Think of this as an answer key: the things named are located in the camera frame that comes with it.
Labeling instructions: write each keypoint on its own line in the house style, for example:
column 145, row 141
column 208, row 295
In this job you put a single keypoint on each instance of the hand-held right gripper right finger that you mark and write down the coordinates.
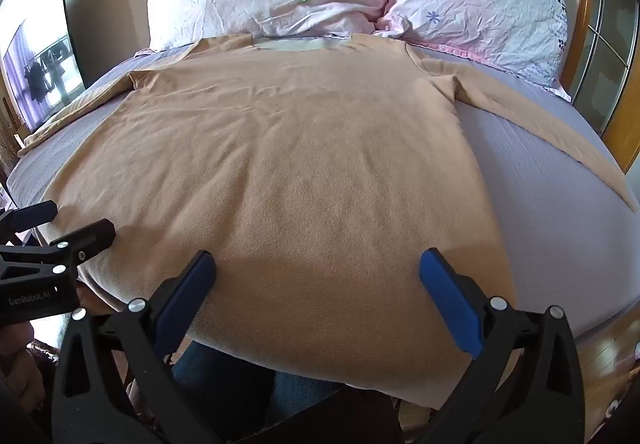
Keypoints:
column 450, row 296

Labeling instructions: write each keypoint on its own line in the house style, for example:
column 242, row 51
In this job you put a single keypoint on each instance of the tan long-sleeved shirt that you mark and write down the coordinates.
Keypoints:
column 280, row 184

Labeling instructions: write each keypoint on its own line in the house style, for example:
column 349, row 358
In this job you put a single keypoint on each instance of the person's blue jeans leg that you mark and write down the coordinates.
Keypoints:
column 245, row 386

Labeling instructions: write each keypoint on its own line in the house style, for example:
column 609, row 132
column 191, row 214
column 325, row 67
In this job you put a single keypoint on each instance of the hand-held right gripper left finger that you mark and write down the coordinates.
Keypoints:
column 184, row 295

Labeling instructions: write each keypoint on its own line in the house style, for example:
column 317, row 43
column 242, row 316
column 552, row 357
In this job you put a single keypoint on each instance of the wall mirror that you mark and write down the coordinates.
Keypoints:
column 42, row 69

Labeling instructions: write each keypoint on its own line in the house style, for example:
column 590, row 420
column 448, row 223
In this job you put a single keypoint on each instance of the lavender bed sheet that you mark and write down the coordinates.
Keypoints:
column 530, row 204

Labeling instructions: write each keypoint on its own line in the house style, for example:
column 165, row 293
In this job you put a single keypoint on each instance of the wooden glass-panel door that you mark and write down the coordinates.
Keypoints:
column 607, row 39

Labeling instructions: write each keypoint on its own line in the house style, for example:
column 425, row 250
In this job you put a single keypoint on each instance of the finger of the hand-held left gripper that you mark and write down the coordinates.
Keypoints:
column 92, row 236
column 32, row 215

